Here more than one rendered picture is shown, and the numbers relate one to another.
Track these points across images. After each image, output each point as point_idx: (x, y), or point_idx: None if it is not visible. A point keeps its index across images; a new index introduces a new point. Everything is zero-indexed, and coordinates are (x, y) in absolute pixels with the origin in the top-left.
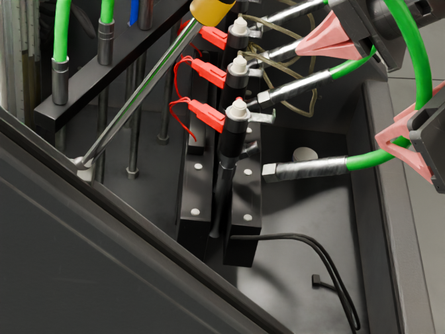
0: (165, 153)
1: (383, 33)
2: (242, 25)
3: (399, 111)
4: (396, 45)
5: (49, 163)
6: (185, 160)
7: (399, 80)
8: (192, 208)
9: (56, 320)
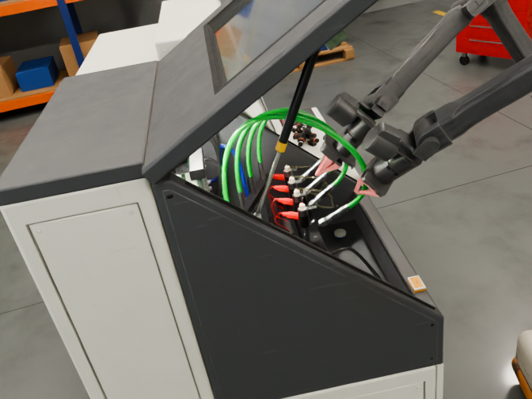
0: None
1: (343, 155)
2: (292, 179)
3: (389, 222)
4: (351, 158)
5: (247, 214)
6: None
7: (384, 207)
8: None
9: (263, 276)
